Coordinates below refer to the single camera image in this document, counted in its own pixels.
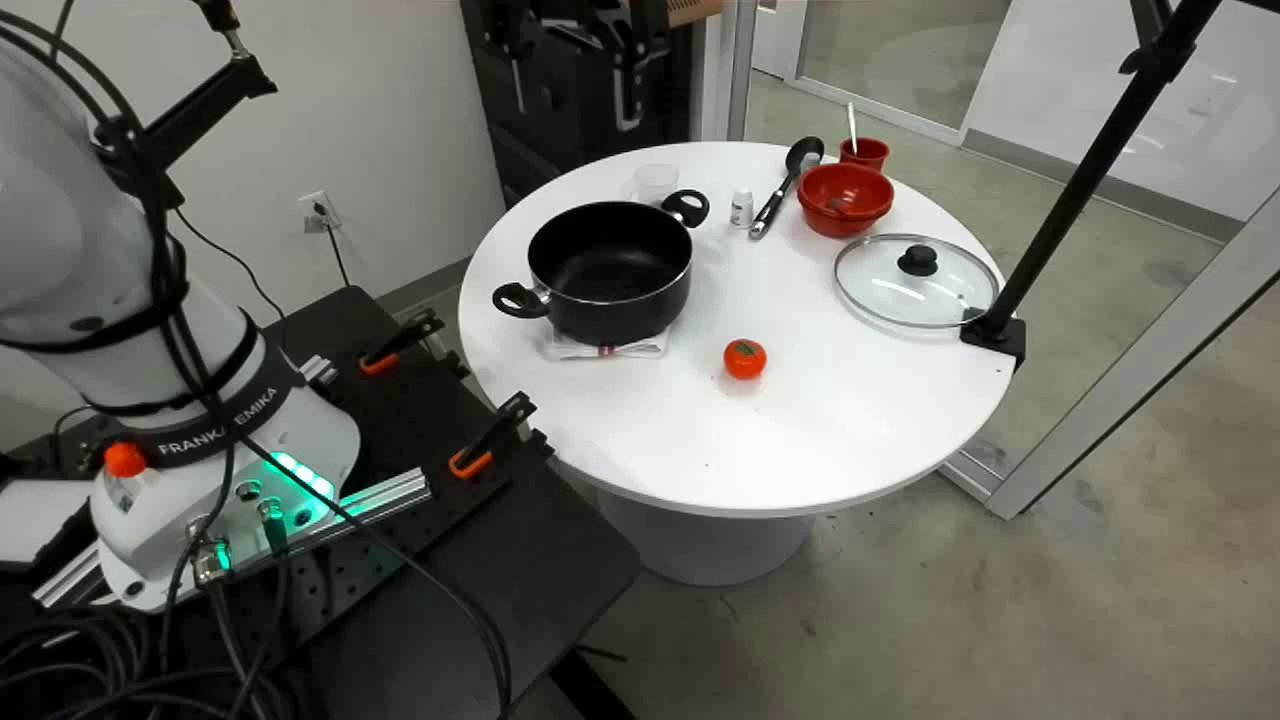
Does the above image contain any red tomato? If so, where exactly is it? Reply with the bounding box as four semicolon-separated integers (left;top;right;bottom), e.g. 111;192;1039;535
719;336;772;384

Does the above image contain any white round table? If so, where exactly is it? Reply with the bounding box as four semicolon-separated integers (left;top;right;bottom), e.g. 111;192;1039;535
454;137;1019;593

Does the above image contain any black pot with handles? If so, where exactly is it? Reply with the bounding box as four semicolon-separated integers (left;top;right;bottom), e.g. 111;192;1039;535
487;189;716;348

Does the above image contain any white wall outlet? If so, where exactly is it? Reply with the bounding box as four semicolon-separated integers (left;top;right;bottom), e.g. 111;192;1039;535
294;189;338;234

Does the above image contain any black clamp with orange grip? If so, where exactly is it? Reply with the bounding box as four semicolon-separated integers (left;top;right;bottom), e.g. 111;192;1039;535
351;309;446;378
445;389;540;483

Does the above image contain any red bowl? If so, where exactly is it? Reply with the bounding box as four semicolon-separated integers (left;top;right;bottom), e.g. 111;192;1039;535
794;159;899;244

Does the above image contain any glass lid with black knob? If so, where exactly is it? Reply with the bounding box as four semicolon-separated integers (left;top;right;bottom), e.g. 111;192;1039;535
832;229;1003;336

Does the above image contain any black cable bundle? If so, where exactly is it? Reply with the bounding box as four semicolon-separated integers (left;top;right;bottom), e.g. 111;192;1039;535
0;602;305;720

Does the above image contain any grey metal door frame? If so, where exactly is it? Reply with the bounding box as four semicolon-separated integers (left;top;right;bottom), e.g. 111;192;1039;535
936;182;1280;523

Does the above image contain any aluminium rail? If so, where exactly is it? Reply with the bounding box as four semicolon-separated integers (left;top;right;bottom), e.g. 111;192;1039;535
26;462;437;612

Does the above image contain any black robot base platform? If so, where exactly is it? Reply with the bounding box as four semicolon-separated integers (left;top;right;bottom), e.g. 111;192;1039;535
0;284;643;720

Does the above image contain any black camera stand pole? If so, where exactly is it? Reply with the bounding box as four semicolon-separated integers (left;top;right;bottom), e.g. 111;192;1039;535
956;0;1224;372

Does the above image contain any small red cup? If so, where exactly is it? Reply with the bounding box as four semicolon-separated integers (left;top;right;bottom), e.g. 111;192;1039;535
834;131;891;176

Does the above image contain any orange round button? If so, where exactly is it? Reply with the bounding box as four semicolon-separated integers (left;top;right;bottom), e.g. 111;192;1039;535
99;438;153;483

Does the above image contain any brown cardboard box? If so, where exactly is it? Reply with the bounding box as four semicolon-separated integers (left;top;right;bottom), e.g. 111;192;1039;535
665;0;730;32

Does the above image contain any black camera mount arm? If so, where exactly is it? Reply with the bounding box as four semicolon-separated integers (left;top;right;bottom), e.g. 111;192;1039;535
93;0;279;212

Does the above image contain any black ladle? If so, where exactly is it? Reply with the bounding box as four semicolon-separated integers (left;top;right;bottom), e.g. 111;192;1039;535
742;131;827;244

